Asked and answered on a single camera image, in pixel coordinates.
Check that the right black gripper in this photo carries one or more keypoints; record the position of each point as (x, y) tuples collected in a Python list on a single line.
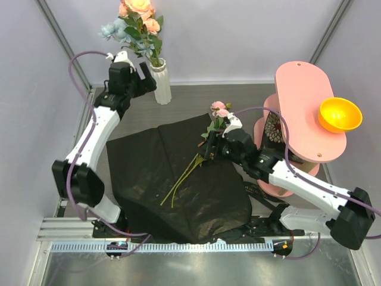
[(216, 140)]

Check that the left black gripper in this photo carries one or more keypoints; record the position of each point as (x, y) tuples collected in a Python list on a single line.
[(146, 85)]

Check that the rust brown flower stem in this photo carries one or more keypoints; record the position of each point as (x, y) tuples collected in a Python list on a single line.
[(196, 162)]

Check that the pink artificial flower stem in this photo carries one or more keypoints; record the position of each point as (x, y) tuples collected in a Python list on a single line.
[(219, 112)]

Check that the peach artificial flower stem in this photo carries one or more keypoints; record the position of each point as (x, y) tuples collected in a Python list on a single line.
[(153, 26)]

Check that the blue artificial flower stem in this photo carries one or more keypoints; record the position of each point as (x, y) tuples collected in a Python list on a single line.
[(129, 37)]

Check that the black wrapping paper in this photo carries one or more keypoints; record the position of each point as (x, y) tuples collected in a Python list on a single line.
[(144, 167)]

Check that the black ribbon gold lettering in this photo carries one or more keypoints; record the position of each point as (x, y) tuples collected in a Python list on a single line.
[(254, 191)]

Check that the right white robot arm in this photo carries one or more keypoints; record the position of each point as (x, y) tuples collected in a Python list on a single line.
[(346, 216)]

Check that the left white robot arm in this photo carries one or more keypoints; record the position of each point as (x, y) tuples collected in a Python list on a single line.
[(75, 176)]

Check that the white ribbed ceramic vase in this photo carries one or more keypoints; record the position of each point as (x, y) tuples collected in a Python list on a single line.
[(161, 76)]

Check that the black floral patterned box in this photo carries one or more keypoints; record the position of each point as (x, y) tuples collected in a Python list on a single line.
[(272, 138)]

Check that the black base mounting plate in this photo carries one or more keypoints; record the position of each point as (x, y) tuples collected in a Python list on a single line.
[(253, 232)]

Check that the pink tiered shelf stand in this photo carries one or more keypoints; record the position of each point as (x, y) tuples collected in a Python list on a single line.
[(300, 89)]

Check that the orange plastic bowl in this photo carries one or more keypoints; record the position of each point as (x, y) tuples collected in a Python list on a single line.
[(339, 115)]

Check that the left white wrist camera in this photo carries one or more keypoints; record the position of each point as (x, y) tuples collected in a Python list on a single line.
[(120, 57)]

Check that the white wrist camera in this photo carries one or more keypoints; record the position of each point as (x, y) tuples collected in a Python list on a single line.
[(233, 124), (120, 57)]

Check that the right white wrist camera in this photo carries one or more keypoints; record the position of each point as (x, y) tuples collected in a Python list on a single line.
[(233, 124)]

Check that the aluminium frame rail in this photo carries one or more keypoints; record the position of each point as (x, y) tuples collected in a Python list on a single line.
[(70, 228)]

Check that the white slotted cable duct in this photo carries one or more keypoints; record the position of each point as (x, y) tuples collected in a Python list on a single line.
[(113, 247)]

